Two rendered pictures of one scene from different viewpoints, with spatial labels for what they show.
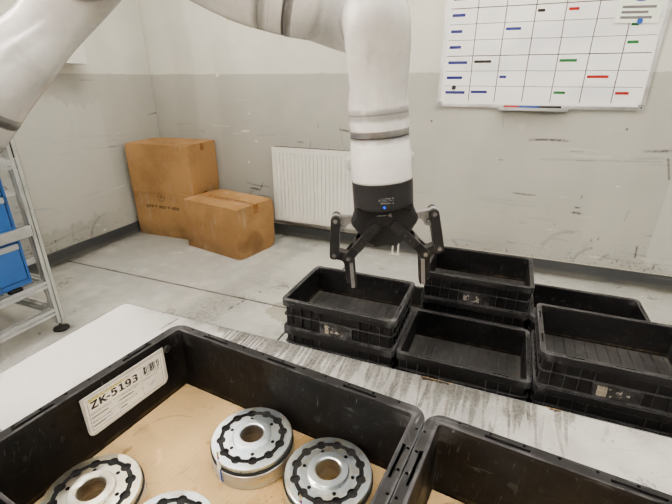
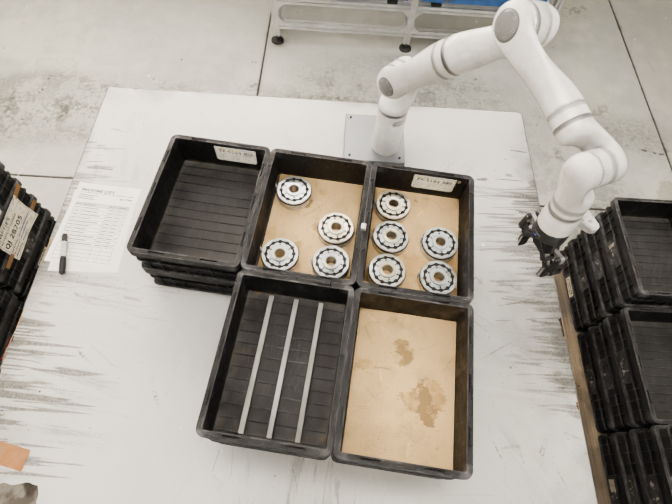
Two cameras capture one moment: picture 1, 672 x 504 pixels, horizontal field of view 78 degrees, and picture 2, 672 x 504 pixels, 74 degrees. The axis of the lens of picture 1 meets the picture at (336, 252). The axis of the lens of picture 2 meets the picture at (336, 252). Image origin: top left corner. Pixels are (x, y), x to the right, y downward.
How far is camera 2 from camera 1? 79 cm
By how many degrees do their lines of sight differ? 59
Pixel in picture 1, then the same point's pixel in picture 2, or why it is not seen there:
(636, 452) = (565, 452)
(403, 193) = (546, 239)
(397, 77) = (570, 200)
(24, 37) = (484, 48)
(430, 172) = not seen: outside the picture
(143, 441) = (422, 203)
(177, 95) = not seen: outside the picture
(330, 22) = (587, 146)
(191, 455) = (425, 224)
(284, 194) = not seen: outside the picture
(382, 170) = (542, 222)
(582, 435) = (562, 420)
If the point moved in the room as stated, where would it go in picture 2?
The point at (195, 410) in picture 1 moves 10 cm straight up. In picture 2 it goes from (446, 212) to (455, 193)
